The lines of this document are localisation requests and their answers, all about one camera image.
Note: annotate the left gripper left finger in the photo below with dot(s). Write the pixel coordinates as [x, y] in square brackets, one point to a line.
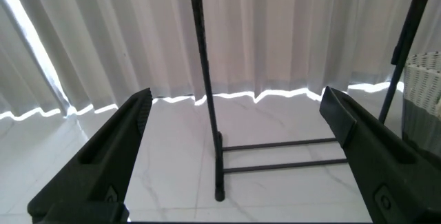
[103, 155]

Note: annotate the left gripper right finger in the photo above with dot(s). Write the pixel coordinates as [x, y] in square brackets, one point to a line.
[386, 155]

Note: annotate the white laundry basket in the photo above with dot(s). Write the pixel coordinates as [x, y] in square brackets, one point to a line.
[422, 86]

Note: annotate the black clothes rack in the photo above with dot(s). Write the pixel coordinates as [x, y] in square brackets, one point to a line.
[206, 79]

